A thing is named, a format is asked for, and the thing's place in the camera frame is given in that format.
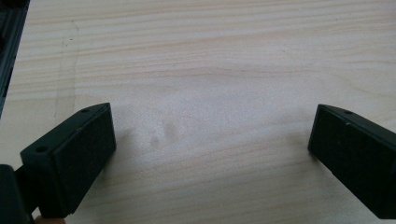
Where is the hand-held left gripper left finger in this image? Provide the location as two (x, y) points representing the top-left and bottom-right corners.
(20, 102), (118, 219)

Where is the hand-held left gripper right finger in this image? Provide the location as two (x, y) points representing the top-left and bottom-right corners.
(307, 104), (396, 220)

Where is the dark metal frame rail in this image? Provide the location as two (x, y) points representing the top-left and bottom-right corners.
(0, 0), (32, 119)

